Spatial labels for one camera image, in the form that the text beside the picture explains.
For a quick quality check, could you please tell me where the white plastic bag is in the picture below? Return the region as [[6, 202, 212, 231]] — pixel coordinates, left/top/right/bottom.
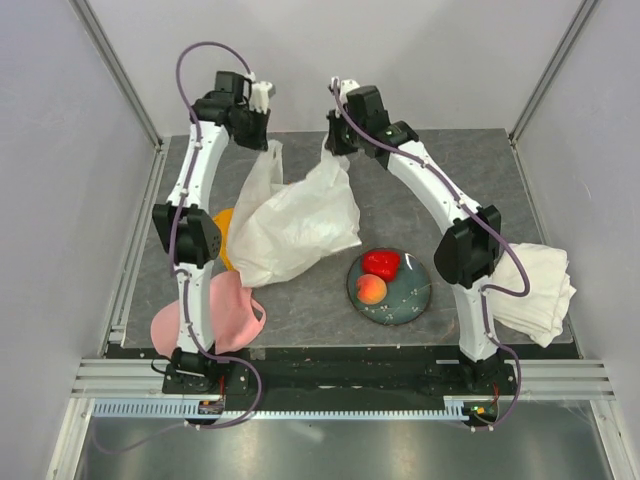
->
[[226, 140, 362, 288]]

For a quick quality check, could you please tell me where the fake red bell pepper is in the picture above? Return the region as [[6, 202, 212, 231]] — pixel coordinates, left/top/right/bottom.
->
[[361, 250, 401, 283]]

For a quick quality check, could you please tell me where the fake peach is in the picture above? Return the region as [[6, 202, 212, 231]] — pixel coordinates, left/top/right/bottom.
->
[[356, 274, 387, 305]]

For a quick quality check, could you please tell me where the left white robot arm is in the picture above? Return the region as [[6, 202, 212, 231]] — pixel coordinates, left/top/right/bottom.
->
[[152, 71, 274, 395]]

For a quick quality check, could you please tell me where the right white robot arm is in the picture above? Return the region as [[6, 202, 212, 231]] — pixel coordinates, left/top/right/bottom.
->
[[326, 77, 501, 394]]

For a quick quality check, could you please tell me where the orange cloth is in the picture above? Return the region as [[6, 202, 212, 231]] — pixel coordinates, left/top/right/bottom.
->
[[213, 208, 234, 271]]

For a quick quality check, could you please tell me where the pink cap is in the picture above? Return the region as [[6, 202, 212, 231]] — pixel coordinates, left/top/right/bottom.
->
[[150, 271, 267, 357]]

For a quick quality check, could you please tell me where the white folded towel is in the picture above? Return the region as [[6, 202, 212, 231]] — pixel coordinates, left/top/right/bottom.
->
[[489, 243, 576, 348]]

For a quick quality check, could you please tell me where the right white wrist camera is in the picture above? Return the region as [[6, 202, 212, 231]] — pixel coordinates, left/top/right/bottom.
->
[[328, 76, 360, 103]]

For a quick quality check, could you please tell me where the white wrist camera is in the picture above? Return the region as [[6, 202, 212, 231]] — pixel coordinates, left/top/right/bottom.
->
[[245, 72, 276, 114], [328, 76, 360, 103]]

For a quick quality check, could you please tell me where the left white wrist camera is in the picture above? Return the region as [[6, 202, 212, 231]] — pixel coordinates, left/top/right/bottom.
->
[[245, 72, 276, 114]]

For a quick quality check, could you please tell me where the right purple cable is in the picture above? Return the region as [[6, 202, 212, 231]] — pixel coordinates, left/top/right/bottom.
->
[[327, 77, 531, 431]]

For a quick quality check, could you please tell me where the purple cable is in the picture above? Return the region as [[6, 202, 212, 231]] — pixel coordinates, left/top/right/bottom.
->
[[92, 42, 264, 454], [327, 77, 531, 431]]

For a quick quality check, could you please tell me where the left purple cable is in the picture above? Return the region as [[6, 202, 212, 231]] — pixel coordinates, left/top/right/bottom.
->
[[92, 42, 264, 454]]

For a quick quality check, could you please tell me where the left aluminium frame post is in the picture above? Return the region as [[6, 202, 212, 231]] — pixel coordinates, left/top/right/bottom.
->
[[67, 0, 166, 151]]

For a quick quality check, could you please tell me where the aluminium frame post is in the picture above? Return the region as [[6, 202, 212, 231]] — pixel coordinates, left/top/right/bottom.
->
[[67, 0, 166, 151], [508, 0, 600, 147]]

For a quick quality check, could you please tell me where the right aluminium frame post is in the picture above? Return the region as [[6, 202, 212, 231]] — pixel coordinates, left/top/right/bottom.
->
[[508, 0, 600, 147]]

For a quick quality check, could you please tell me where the slotted cable duct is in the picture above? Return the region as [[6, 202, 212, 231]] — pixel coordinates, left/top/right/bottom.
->
[[92, 398, 469, 422]]

